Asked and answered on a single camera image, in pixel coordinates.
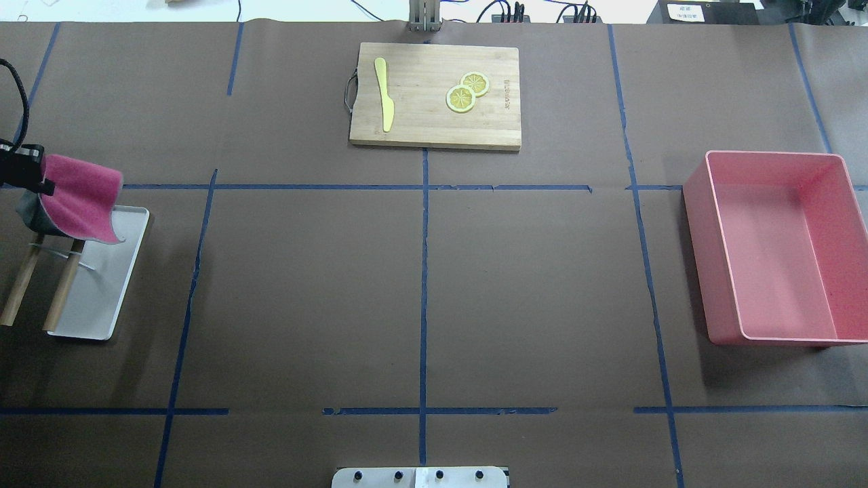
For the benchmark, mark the upper lemon slice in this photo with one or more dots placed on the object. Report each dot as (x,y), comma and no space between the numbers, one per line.
(477,82)

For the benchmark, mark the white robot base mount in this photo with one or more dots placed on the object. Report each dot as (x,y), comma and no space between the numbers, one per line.
(422,476)

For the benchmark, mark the yellow plastic knife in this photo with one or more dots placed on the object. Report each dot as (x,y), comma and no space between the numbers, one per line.
(387,103)

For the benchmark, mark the pink and grey cloth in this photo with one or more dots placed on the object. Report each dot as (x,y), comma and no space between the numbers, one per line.
(82,204)

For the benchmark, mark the lemon slice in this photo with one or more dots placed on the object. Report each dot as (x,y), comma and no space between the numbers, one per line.
(477,82)
(460,98)

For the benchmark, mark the lower lemon slice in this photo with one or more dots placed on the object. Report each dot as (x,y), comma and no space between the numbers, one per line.
(460,98)

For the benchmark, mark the right wooden rack rod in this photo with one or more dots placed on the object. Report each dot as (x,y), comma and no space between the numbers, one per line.
(22,280)

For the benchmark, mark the metal cutting board handle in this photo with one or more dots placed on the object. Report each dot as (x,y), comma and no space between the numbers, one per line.
(353,80)

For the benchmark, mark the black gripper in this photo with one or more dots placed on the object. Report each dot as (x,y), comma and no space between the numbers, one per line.
(20,169)

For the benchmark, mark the metal camera stand post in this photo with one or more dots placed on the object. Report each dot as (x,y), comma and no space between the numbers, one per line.
(424,15)

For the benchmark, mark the white rack connector bracket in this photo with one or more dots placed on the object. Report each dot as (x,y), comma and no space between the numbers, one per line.
(63,254)

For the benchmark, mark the white rectangular tray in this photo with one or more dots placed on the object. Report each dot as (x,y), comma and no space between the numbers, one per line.
(95,299)

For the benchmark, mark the bamboo cutting board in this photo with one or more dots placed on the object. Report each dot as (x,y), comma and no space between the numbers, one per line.
(419,78)

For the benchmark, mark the pink plastic bin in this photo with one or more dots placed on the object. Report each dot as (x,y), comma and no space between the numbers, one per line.
(780,249)

